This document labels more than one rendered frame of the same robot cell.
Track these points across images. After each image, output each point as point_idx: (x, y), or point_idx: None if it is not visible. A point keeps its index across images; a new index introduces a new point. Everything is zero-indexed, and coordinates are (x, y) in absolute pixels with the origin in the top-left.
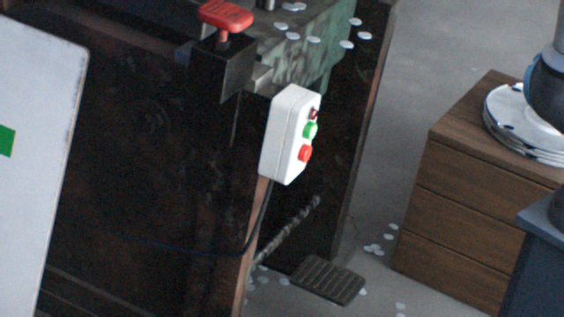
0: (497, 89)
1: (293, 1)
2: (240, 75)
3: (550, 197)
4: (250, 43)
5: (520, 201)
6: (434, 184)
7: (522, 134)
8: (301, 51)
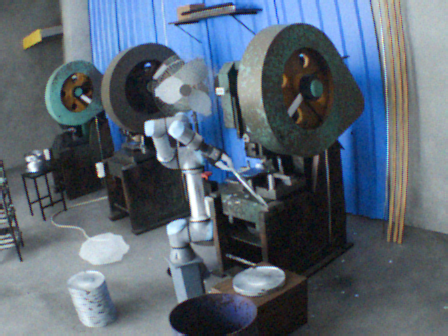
0: (280, 270)
1: (250, 196)
2: (206, 188)
3: (196, 254)
4: (208, 183)
5: None
6: None
7: (250, 271)
8: (238, 205)
